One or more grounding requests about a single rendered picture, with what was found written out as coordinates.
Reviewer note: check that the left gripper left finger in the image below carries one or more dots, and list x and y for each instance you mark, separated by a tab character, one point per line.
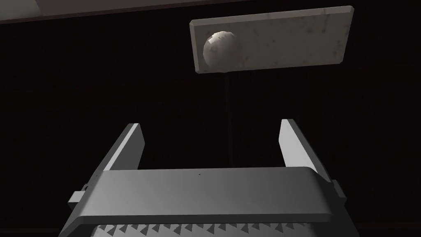
126	149

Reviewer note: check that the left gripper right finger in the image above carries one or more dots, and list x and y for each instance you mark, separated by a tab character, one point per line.
297	148

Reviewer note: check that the pale marble backplate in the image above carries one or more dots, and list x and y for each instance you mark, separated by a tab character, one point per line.
289	39

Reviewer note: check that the pale marble ball knob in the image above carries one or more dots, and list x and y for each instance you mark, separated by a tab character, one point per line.
221	52

